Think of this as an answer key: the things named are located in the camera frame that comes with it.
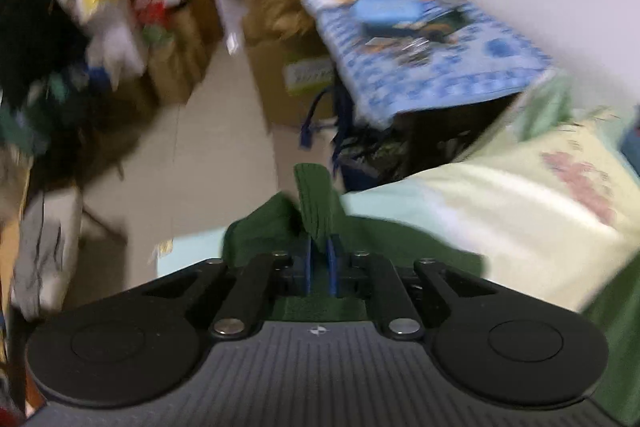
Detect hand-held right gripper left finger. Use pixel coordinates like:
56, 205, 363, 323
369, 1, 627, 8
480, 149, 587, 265
142, 237, 315, 340

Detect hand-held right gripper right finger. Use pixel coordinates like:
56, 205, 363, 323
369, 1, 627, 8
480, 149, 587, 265
326, 234, 496, 340

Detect green white striped cardigan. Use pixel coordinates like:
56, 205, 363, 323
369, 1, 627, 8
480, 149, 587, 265
222, 163, 488, 323

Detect dark clothes pile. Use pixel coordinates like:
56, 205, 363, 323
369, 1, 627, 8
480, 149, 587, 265
0, 0, 103, 170

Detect light green bed sheet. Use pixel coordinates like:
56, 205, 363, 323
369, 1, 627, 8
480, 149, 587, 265
155, 69, 640, 425

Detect blue backpack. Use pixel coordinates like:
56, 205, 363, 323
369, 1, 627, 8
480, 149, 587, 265
299, 86, 406, 194

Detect cardboard box with green label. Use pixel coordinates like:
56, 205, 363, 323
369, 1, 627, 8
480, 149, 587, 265
244, 38, 337, 128

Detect yellow cartoon print bed sheet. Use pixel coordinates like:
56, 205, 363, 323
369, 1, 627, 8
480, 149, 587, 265
400, 107, 640, 313

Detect blue patterned table cloth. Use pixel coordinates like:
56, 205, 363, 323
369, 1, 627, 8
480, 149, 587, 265
302, 0, 553, 128

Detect brown paper bags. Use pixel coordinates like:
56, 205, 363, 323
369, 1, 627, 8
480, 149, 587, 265
239, 0, 317, 44

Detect light blue case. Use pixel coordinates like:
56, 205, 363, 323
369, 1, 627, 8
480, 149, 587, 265
350, 0, 422, 26

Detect grey hanging cloth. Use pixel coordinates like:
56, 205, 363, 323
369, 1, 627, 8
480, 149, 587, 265
12, 192, 84, 320

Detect cluttered wooden shelf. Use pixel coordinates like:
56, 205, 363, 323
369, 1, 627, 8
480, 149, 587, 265
45, 0, 224, 104

